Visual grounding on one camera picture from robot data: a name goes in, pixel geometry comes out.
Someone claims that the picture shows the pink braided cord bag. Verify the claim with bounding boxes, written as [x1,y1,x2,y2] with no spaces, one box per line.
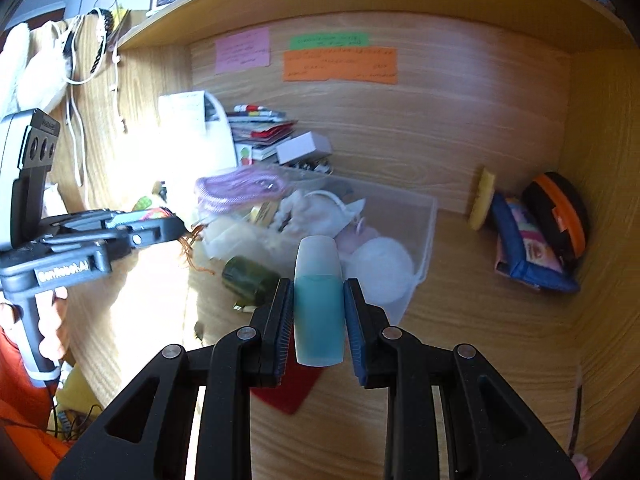
[195,166,288,214]

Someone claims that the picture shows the white plush toy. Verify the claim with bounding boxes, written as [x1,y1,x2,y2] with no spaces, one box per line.
[1,21,68,118]

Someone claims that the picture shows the green sticky note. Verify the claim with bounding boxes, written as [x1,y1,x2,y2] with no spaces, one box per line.
[290,32,370,50]

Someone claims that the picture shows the white small box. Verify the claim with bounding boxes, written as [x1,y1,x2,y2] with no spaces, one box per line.
[277,131,333,165]

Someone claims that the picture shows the green bead red cord charm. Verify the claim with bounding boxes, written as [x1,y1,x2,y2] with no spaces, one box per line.
[178,224,216,275]

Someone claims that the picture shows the frosted teal bottle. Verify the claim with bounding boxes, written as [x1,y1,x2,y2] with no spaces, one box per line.
[294,235,345,367]

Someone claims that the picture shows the white drawstring pouch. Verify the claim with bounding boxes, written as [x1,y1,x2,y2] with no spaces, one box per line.
[269,190,366,240]

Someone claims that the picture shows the orange sleeve forearm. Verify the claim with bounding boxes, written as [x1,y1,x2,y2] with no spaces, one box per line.
[1,332,70,479]

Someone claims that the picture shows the orange sticky note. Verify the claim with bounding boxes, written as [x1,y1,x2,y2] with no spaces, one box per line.
[282,47,398,84]

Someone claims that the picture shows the dark green glass bottle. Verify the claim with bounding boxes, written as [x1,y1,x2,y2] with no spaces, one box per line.
[221,256,280,308]

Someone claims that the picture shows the black orange round case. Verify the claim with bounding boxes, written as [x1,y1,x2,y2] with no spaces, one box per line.
[521,171,591,274]

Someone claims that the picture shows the white cable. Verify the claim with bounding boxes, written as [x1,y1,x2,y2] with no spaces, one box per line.
[62,6,124,187]

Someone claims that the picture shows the left hand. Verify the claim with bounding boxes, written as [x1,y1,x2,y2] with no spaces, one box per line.
[0,286,68,376]

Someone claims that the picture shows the white round puff case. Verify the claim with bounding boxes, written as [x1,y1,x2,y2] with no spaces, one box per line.
[344,237,413,307]

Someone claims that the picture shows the red velvet pouch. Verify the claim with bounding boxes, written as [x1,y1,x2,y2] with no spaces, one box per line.
[250,337,324,415]

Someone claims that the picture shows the blue zipper pouch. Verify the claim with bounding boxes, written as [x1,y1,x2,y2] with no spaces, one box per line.
[490,193,579,294]

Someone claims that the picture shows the clear plastic storage bin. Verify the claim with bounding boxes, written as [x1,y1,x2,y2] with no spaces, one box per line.
[203,166,438,324]

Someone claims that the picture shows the pink sticky note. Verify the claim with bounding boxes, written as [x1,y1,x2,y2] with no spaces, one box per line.
[215,27,271,74]

